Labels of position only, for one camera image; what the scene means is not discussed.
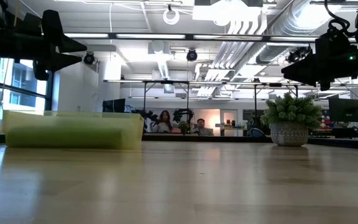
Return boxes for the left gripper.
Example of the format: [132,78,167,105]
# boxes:
[14,9,88,82]

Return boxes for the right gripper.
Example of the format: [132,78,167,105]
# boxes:
[280,46,358,91]

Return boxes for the yellow translucent plastic basket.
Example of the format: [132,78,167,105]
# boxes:
[0,110,145,151]

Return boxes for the black ceiling track light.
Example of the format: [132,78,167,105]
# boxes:
[286,45,312,64]

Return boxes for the potted artificial green plant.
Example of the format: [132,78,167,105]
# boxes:
[259,92,323,147]

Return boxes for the large glass window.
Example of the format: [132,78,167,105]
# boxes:
[0,55,55,125]

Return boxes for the black computer monitor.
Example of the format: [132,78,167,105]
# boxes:
[328,98,358,123]
[102,98,126,113]

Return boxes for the long ceiling light bar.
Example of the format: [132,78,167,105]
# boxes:
[63,32,358,44]

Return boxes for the person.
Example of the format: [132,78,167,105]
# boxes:
[156,110,174,133]
[193,118,214,136]

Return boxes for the small distant potted plant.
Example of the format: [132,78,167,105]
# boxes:
[178,120,191,135]

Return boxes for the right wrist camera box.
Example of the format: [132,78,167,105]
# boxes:
[314,29,358,62]

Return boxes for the silver ceiling air duct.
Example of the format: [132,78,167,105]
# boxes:
[255,0,344,65]

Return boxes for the yellow cable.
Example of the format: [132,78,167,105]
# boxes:
[12,0,21,27]

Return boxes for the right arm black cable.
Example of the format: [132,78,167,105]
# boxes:
[323,0,358,40]

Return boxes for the white coiled ceiling cable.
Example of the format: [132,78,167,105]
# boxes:
[162,7,181,26]

